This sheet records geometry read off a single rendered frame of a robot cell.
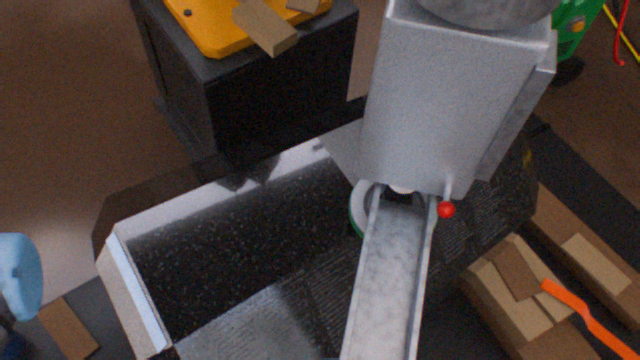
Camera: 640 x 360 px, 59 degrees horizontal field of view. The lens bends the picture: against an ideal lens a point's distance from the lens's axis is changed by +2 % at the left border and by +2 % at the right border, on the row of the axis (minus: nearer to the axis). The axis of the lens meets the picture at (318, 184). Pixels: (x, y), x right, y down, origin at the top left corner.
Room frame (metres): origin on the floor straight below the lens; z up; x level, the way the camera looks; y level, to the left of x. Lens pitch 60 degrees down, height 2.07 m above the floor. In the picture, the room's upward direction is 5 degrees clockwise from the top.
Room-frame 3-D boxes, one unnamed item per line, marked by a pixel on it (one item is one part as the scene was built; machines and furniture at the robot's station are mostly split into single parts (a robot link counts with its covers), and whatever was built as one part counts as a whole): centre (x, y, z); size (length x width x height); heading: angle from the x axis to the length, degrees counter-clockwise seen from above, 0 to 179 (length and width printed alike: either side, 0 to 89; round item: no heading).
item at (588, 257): (0.91, -1.08, 0.10); 0.25 x 0.10 x 0.01; 42
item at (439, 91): (0.73, -0.20, 1.33); 0.36 x 0.22 x 0.45; 171
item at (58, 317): (0.50, 0.84, 0.02); 0.25 x 0.10 x 0.01; 48
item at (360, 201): (0.65, -0.19, 0.88); 0.21 x 0.21 x 0.01
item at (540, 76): (0.56, -0.29, 1.38); 0.08 x 0.03 x 0.28; 171
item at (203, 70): (1.51, 0.33, 0.37); 0.66 x 0.66 x 0.74; 39
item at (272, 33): (1.28, 0.21, 0.81); 0.20 x 0.10 x 0.05; 47
